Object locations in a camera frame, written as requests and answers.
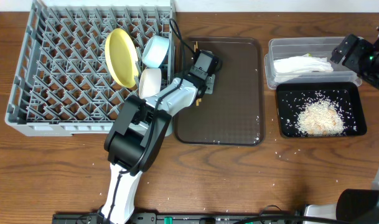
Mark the black rectangular tray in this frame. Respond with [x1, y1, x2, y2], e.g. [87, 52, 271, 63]
[276, 82, 367, 138]

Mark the white paper napkin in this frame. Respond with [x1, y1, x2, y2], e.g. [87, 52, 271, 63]
[273, 55, 334, 73]

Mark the light blue bowl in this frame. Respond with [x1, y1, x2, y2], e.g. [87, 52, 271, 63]
[142, 35, 170, 68]

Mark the yellow round plate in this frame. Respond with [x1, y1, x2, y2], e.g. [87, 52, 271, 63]
[105, 28, 139, 88]

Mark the pile of rice waste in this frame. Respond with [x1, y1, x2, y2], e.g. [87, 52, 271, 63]
[295, 99, 345, 136]

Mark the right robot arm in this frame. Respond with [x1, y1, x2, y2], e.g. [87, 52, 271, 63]
[292, 24, 379, 223]

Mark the grey dishwasher rack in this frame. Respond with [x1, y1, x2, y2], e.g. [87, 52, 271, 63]
[5, 1, 175, 136]

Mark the dark brown serving tray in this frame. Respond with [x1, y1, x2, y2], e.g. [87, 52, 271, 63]
[174, 37, 265, 146]

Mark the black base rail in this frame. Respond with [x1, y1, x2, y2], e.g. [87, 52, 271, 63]
[51, 205, 333, 224]

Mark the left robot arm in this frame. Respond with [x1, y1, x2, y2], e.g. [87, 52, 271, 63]
[97, 65, 218, 223]

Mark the clear plastic bin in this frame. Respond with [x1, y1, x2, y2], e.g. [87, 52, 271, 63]
[264, 37, 362, 90]

